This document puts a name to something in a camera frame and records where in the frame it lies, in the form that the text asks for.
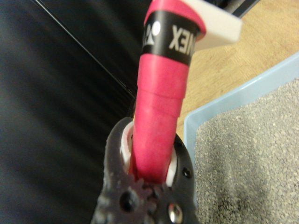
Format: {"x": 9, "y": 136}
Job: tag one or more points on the blue litter tray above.
{"x": 245, "y": 151}

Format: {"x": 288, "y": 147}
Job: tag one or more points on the black curtain stand pole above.
{"x": 88, "y": 52}

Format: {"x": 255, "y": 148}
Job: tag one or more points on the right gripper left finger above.
{"x": 114, "y": 186}

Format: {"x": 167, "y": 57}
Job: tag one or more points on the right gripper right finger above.
{"x": 184, "y": 186}

